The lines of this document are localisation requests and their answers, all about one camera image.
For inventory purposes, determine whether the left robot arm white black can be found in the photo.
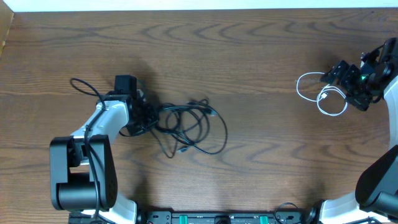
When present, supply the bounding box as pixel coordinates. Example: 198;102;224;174
49;75;159;223

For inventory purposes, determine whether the white usb cable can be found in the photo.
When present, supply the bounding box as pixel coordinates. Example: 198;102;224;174
295;72;348;117

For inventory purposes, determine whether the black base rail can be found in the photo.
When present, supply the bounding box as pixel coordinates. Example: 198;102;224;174
68;208;315;224

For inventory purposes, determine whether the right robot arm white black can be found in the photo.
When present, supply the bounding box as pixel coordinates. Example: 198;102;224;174
306;38;397;223

